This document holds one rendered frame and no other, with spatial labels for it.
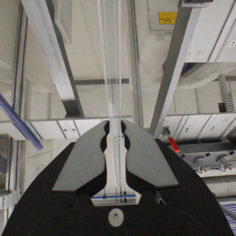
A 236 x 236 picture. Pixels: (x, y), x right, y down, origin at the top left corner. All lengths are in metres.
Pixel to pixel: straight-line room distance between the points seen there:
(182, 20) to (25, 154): 1.00
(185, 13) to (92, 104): 1.98
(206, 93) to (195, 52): 2.51
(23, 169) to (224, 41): 1.10
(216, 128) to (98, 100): 1.88
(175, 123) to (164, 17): 0.47
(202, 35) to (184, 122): 0.28
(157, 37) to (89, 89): 1.82
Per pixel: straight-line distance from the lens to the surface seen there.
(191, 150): 0.58
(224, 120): 0.59
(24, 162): 0.97
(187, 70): 0.87
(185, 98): 2.56
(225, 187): 0.87
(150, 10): 0.70
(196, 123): 0.53
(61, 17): 0.30
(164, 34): 0.63
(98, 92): 2.22
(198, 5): 0.31
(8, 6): 1.11
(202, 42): 0.36
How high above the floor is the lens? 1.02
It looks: 7 degrees down
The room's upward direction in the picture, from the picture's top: 177 degrees clockwise
